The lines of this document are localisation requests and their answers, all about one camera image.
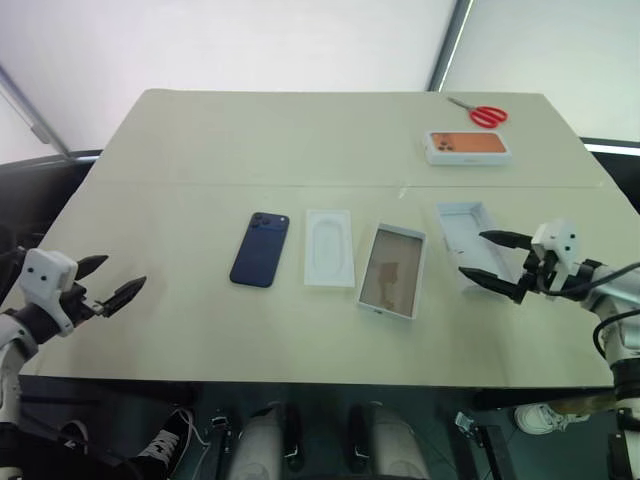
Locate grey metal bar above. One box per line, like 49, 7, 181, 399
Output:
0, 61, 70, 157

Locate white box bottom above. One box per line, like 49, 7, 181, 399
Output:
435, 200, 519, 296

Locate metal table clamp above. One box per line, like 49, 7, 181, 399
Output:
453, 411, 482, 437

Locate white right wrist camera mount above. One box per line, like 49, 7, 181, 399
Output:
530, 218, 582, 297

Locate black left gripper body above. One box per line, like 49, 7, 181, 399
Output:
55, 279, 109, 327

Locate black and white sneaker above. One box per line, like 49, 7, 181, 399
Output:
133, 406, 202, 470

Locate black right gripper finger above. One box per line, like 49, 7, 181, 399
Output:
478, 229, 532, 250
458, 267, 524, 304

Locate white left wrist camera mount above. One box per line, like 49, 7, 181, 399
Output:
20, 248, 79, 332

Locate phone box lid blue print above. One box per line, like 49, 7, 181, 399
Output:
356, 220, 428, 322

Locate dark blue smartphone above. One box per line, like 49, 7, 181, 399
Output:
228, 211, 292, 290

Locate white moulded tray insert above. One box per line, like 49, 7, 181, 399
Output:
302, 208, 356, 290

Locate grey rounded leg shell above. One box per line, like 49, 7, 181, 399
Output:
234, 399, 304, 480
347, 399, 425, 480

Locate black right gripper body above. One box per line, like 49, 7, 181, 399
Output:
513, 246, 567, 304

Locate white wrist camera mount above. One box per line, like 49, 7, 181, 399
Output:
530, 218, 582, 297
20, 248, 79, 332

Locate red handled scissors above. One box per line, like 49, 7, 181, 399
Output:
445, 95, 510, 128

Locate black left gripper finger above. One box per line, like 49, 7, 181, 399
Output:
101, 275, 148, 317
74, 254, 110, 284

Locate white box orange phone print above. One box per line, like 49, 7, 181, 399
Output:
424, 129, 517, 168

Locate dark window frame post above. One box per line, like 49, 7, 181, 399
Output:
426, 0, 475, 94

